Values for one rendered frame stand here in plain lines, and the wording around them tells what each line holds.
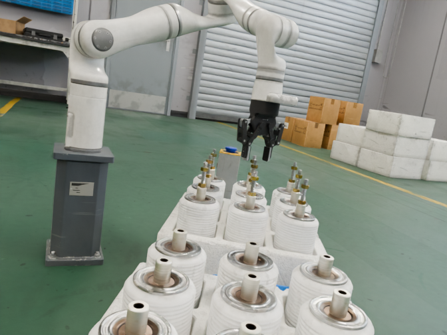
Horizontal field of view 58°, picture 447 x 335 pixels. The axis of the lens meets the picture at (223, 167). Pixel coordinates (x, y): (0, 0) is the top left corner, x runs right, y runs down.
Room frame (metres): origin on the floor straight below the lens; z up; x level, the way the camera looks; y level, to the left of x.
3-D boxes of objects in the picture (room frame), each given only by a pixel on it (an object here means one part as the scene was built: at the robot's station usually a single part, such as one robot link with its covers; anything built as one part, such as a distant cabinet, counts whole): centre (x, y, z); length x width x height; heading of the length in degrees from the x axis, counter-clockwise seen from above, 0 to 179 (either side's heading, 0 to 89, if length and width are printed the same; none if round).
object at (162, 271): (0.50, 0.06, 0.26); 0.02 x 0.02 x 0.03
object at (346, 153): (4.04, -1.32, 0.09); 0.39 x 0.39 x 0.18; 24
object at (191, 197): (0.93, 0.04, 0.25); 0.08 x 0.08 x 0.01
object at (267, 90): (1.03, -0.09, 0.53); 0.11 x 0.09 x 0.06; 36
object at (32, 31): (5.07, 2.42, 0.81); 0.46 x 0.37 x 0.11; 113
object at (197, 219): (0.93, 0.04, 0.16); 0.10 x 0.10 x 0.18
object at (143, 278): (0.50, 0.06, 0.25); 0.08 x 0.08 x 0.01
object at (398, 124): (3.66, -1.49, 0.45); 0.39 x 0.39 x 0.18; 24
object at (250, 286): (0.50, -0.06, 0.26); 0.02 x 0.02 x 0.03
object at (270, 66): (1.04, -0.07, 0.63); 0.09 x 0.07 x 0.15; 122
